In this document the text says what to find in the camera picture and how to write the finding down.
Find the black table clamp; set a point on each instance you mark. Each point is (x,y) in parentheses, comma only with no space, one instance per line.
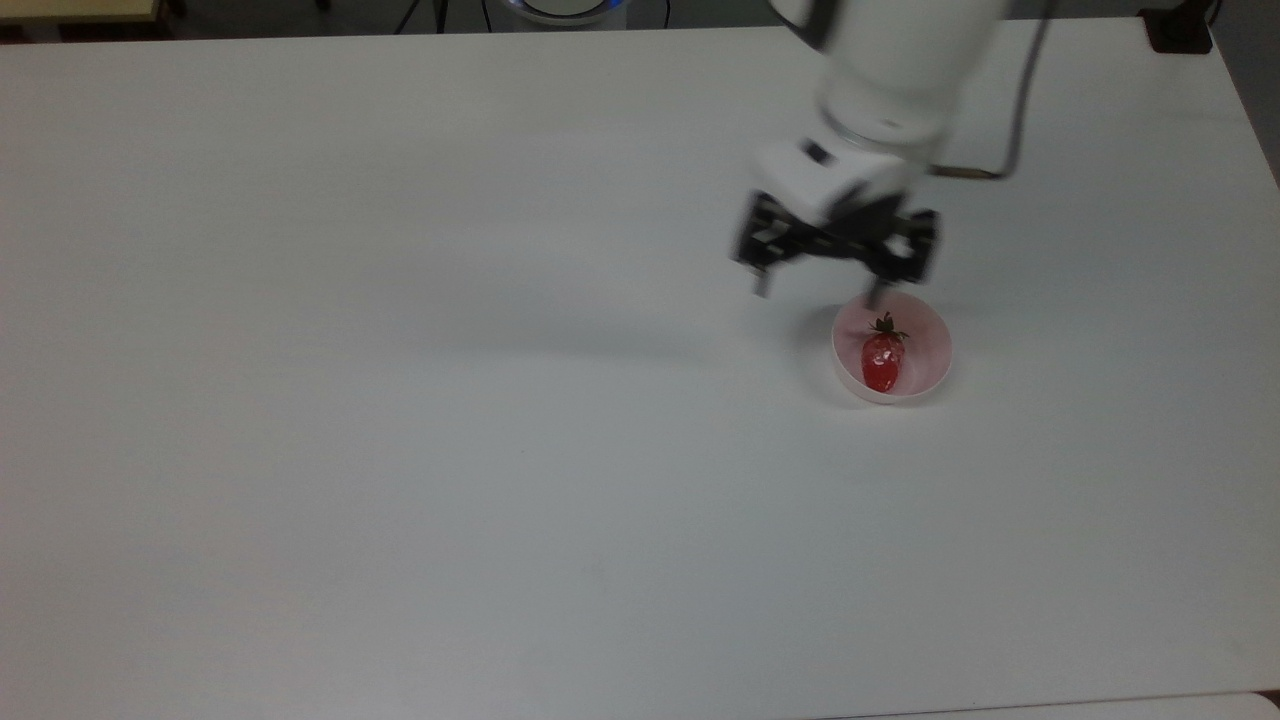
(1180,28)

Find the black tripod legs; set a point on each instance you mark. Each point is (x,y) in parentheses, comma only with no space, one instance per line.
(440,12)

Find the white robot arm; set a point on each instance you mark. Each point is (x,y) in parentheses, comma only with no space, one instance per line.
(905,60)

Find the wooden side table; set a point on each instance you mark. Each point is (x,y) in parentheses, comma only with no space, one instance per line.
(75,9)

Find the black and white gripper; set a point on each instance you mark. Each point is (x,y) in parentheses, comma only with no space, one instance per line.
(825,185)

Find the pink plastic bowl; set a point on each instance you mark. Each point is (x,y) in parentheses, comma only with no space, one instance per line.
(925,350)

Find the red strawberry with green stem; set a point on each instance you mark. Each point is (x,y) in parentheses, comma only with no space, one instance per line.
(882,358)

